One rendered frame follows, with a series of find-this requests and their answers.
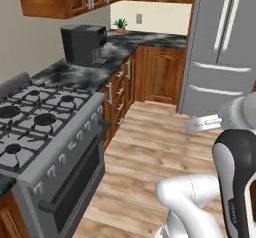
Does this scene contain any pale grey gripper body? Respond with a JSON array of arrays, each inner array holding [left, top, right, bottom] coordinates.
[[185, 113, 223, 136]]

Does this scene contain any arched wooden base cabinet door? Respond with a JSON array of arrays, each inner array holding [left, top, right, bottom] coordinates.
[[144, 46, 187, 106]]

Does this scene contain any narrow wooden base cabinet door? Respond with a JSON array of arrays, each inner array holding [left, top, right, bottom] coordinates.
[[125, 52, 138, 112], [99, 77, 115, 150]]

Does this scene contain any wooden base cabinet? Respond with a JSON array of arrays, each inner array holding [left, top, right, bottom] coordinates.
[[0, 190, 32, 238]]

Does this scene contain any stainless steel fridge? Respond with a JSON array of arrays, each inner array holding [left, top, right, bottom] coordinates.
[[177, 0, 256, 117]]

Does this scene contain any wooden drawer front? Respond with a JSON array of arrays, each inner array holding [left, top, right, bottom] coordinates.
[[112, 96, 129, 117], [110, 62, 129, 84], [112, 79, 129, 100], [112, 111, 129, 135]]

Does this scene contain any small green potted plant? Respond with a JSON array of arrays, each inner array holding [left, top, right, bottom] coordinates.
[[113, 17, 129, 35]]

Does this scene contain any dark glass oven door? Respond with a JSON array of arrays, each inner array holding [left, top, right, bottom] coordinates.
[[36, 120, 111, 238]]

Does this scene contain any black coffee machine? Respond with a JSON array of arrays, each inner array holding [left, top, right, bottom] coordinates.
[[60, 23, 109, 68]]

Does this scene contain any grey gas stove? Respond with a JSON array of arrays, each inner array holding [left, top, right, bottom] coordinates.
[[0, 71, 112, 238]]

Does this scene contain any silver base cabinet handle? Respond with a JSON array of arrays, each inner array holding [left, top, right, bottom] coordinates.
[[105, 81, 114, 106], [126, 59, 133, 81]]

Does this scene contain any dark oven door handle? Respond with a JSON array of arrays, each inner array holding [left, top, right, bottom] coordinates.
[[37, 119, 112, 215]]

